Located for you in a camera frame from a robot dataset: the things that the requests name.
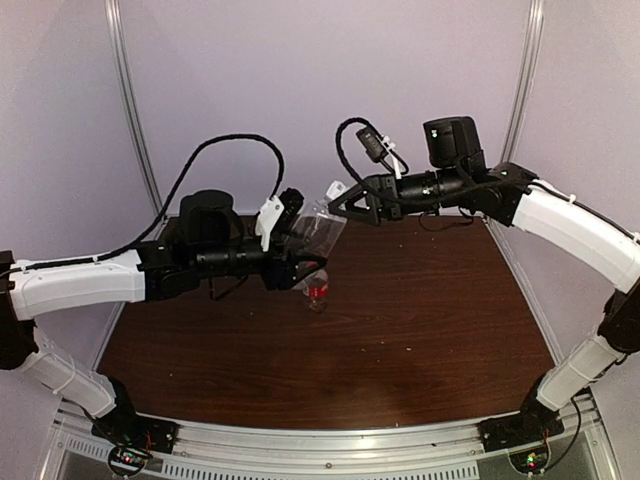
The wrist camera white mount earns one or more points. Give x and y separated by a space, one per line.
381 150
277 216

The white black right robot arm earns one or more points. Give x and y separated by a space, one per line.
516 197

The large clear plastic bottle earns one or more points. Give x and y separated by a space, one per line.
324 227

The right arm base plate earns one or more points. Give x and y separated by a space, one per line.
524 438

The aluminium front frame rail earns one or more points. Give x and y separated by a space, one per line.
451 450

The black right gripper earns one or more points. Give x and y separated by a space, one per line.
382 191

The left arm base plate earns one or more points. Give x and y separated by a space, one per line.
136 450

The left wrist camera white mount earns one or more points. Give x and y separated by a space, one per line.
277 216

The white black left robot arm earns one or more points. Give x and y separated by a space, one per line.
207 241

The small cola bottle red cap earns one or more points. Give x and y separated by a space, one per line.
316 290

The white bottle cap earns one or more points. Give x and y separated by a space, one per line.
335 190

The aluminium corner post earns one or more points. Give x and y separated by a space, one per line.
529 59
116 32

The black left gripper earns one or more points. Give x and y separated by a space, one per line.
284 276

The aluminium right corner post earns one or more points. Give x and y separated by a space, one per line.
529 59

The aluminium left corner post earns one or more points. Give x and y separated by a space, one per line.
116 32

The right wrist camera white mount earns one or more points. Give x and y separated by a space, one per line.
381 150

